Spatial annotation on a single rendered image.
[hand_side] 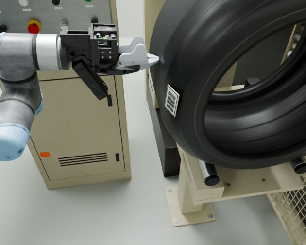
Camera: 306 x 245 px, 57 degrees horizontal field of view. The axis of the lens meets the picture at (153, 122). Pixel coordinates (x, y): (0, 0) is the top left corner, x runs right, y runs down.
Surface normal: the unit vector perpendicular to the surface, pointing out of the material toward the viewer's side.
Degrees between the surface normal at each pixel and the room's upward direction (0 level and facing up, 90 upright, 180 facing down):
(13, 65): 93
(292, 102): 45
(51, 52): 61
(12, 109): 21
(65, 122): 90
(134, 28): 90
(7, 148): 90
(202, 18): 50
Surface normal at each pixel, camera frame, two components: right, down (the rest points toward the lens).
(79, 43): 0.15, 0.69
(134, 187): 0.00, -0.72
